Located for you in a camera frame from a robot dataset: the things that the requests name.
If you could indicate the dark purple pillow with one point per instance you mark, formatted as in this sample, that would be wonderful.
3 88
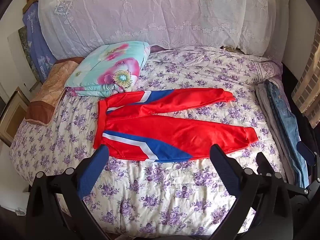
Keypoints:
160 48

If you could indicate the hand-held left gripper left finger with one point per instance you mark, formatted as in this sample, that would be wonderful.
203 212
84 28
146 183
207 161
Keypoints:
92 172

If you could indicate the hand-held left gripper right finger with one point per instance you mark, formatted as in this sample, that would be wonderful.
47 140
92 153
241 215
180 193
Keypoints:
225 170

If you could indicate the green landscape picture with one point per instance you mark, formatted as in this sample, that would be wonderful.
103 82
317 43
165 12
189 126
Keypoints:
25 47

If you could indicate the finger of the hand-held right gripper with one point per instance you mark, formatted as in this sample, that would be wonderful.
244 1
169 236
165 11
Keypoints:
265 163
303 150

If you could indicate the brick pattern panel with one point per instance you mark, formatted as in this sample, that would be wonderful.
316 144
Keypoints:
307 80

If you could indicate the brown flat box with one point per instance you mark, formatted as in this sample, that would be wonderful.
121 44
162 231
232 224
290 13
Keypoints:
231 48

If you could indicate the folded blue jeans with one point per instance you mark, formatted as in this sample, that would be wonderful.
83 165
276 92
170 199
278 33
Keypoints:
285 110

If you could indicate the red pants with blue stripes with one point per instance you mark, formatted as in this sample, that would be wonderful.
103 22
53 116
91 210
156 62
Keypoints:
175 130

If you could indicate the gold picture frame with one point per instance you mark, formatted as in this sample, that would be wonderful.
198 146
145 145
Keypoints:
12 120

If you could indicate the teal pink floral folded quilt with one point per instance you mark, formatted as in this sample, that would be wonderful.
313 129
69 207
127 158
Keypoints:
107 67

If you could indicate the white lace cover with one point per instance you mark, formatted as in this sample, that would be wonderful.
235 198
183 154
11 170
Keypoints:
162 12

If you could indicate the purple floral bed sheet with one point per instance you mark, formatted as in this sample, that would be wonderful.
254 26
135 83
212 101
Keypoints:
162 192

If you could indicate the blue patterned cloth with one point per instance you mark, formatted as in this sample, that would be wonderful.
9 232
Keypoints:
35 42

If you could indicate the grey folded cloth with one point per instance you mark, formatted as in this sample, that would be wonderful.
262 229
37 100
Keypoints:
267 110

